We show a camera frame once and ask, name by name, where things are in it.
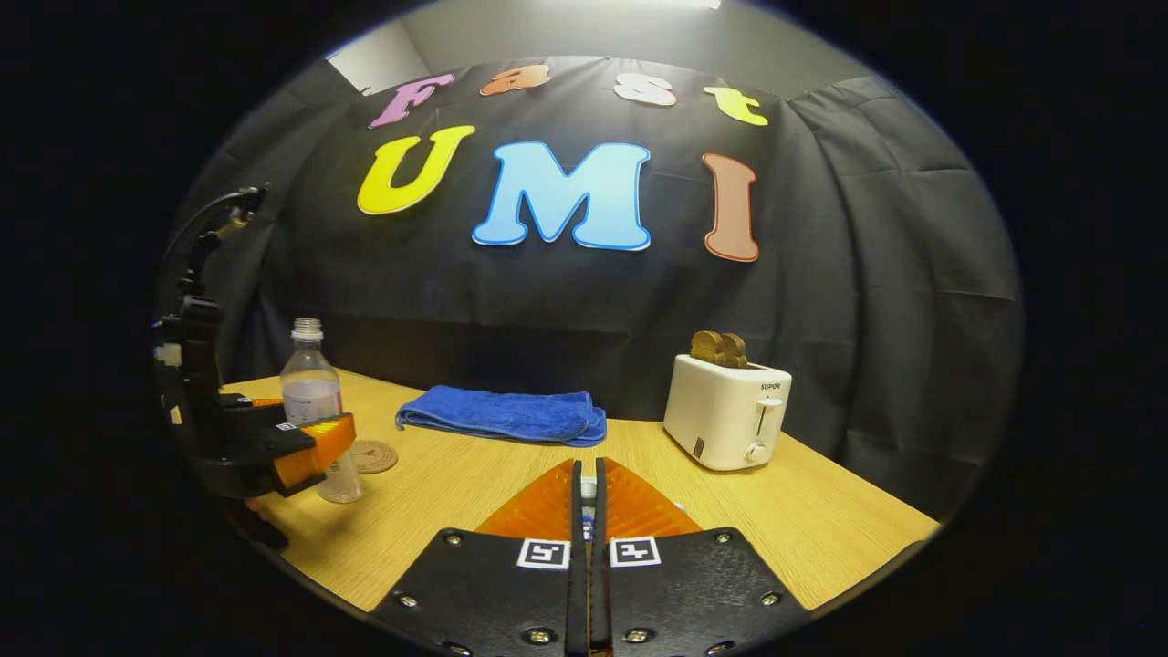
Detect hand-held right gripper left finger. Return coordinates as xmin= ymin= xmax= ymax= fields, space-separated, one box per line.
xmin=370 ymin=456 xmax=589 ymax=657

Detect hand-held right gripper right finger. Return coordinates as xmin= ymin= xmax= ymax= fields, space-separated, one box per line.
xmin=589 ymin=456 xmax=813 ymax=657

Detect round cork coaster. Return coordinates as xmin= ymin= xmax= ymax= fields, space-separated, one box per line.
xmin=351 ymin=440 xmax=400 ymax=475

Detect clear plastic water bottle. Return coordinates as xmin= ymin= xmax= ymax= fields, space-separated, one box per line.
xmin=280 ymin=318 xmax=364 ymax=505

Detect folded blue towel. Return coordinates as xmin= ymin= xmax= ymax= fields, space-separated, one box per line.
xmin=395 ymin=384 xmax=608 ymax=448

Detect white toaster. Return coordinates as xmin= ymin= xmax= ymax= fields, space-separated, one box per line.
xmin=663 ymin=353 xmax=793 ymax=472

